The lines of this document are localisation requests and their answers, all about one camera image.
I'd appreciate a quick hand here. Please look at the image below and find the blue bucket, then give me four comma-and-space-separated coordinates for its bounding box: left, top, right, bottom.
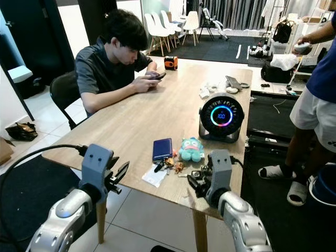
309, 164, 336, 206

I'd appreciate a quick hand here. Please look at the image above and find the standing person in blue shirt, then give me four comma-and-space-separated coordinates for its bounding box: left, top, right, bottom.
258, 10, 336, 206

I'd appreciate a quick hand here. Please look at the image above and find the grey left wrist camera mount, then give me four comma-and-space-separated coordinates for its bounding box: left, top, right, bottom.
81, 144, 115, 203

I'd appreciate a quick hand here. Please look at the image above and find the small grey rounded device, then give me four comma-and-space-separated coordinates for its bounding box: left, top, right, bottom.
293, 42, 313, 55

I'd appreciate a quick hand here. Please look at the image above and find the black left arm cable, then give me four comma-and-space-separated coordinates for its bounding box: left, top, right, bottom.
1, 144, 88, 200

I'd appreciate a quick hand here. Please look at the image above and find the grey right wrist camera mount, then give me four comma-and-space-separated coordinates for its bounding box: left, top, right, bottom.
205, 149, 235, 208

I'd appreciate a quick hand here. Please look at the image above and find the black floor mat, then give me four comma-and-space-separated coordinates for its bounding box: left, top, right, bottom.
0, 154, 86, 252

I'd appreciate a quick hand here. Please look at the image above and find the black chair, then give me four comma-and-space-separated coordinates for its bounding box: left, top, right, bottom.
50, 71, 86, 130

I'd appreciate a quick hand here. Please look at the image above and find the seated person in dark shirt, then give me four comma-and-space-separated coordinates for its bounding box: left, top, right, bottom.
75, 9, 166, 116

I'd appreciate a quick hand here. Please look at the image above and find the white cloth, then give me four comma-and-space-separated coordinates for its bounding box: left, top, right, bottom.
270, 54, 300, 71

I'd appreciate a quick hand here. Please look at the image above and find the white box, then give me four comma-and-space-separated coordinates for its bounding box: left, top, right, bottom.
8, 65, 34, 84

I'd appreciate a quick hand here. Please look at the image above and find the white dining chair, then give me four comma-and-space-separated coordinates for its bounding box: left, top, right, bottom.
181, 11, 201, 46
144, 13, 172, 55
160, 10, 183, 41

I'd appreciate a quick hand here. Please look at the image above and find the teal plush toy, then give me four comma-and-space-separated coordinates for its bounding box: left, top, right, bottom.
177, 137, 205, 163

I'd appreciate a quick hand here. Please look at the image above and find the grey hand tool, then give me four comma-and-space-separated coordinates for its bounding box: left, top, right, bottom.
225, 76, 250, 94

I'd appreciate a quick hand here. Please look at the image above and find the orange black tape measure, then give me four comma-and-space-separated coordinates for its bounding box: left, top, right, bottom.
164, 56, 179, 71

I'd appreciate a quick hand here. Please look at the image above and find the white crumpled packet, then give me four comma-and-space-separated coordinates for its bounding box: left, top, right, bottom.
198, 82, 221, 99

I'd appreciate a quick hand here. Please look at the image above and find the small black bag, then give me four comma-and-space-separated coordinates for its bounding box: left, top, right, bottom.
5, 122, 39, 141

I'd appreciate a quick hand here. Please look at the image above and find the round black speaker with display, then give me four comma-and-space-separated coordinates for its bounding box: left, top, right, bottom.
198, 93, 246, 143

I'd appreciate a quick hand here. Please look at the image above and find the bunch of keys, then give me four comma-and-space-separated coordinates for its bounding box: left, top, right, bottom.
154, 156, 186, 174

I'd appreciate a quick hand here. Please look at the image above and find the black treadmill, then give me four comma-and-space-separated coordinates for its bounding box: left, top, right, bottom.
246, 90, 303, 159

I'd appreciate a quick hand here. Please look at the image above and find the dark blue wallet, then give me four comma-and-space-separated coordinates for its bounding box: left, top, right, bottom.
152, 138, 173, 161

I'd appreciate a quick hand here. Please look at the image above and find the large black bag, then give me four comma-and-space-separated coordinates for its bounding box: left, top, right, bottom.
260, 63, 295, 84

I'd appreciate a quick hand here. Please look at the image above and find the grey curtain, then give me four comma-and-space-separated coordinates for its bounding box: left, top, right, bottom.
186, 0, 268, 31

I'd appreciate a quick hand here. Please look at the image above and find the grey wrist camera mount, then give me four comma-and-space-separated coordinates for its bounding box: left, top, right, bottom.
81, 144, 115, 203
205, 149, 235, 208

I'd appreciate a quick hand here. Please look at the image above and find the black backpack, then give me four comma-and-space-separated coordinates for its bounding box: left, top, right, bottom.
272, 20, 295, 44

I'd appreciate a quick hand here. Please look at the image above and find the wooden table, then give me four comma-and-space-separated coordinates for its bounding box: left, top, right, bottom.
42, 63, 254, 252

